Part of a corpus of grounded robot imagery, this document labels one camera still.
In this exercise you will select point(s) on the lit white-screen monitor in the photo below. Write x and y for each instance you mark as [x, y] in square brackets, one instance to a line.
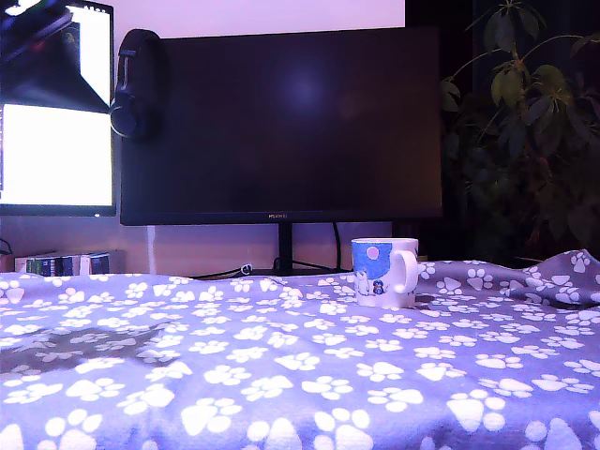
[56, 154]

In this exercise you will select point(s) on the dark blue box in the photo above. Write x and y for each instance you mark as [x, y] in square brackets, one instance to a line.
[99, 264]
[69, 266]

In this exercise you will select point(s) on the paw print cloth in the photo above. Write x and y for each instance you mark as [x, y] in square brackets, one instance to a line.
[328, 384]

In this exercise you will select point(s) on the black Huawei monitor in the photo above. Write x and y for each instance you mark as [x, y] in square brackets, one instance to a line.
[281, 126]

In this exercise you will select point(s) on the brown wooden box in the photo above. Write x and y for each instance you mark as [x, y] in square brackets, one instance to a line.
[4, 263]

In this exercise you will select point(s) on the white and blue box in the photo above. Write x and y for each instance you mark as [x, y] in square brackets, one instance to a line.
[84, 265]

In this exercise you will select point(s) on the black headphones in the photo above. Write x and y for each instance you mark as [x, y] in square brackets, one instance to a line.
[136, 70]

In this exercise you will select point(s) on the white mug blue cartoon print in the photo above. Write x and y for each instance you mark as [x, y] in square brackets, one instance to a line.
[370, 267]

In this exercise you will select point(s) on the green houseplant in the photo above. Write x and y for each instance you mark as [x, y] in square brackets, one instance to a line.
[511, 84]

